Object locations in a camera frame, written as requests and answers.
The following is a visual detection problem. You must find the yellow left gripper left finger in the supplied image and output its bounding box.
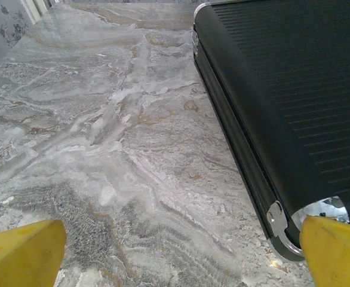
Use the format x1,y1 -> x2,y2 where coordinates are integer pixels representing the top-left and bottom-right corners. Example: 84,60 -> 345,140
0,219 -> 67,287

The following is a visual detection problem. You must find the black case with silver corners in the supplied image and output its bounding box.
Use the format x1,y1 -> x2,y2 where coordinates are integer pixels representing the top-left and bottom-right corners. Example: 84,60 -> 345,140
192,2 -> 350,261

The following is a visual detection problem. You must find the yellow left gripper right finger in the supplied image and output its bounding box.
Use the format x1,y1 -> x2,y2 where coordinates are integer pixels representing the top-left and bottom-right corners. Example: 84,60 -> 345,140
299,215 -> 350,287

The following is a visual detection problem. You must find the aluminium frame post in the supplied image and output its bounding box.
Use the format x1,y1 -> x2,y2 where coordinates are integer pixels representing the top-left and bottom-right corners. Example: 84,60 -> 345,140
21,0 -> 56,25

